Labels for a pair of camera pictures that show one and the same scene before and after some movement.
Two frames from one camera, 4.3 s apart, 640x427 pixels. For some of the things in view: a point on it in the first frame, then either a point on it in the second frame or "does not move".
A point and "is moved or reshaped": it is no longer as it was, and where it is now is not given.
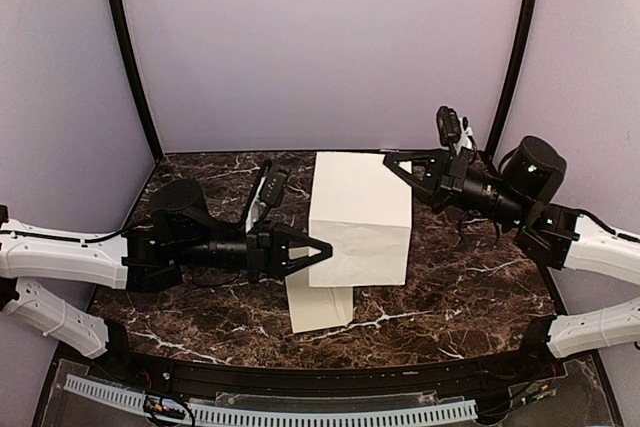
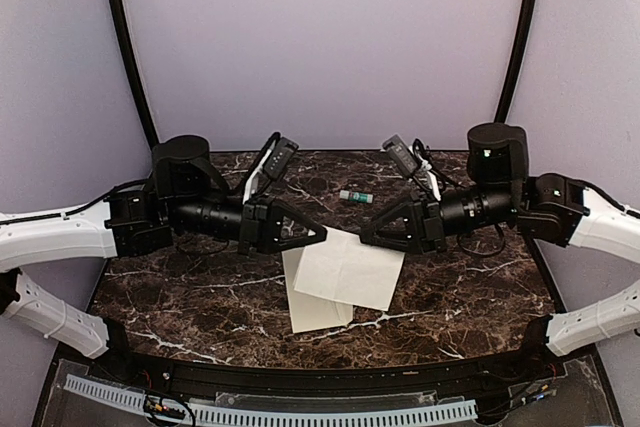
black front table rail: (214, 377) does not move
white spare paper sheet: (362, 207) is moved or reshaped
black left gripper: (268, 251) → (262, 225)
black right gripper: (442, 172) → (425, 228)
